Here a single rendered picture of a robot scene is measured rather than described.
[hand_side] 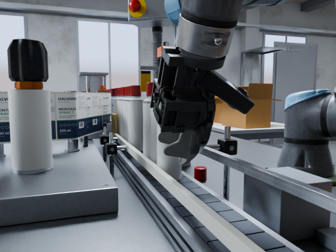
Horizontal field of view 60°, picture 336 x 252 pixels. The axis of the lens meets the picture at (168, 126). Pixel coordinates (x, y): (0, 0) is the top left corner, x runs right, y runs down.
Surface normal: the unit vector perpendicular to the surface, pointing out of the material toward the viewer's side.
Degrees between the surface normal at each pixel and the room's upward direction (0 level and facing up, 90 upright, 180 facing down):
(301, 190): 90
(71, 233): 0
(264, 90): 99
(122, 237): 0
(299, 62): 90
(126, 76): 90
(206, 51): 120
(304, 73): 90
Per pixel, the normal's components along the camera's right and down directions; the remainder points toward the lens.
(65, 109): 0.39, 0.10
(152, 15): -0.28, 0.10
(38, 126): 0.71, 0.07
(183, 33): -0.82, 0.22
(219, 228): -0.95, 0.04
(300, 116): -0.76, 0.05
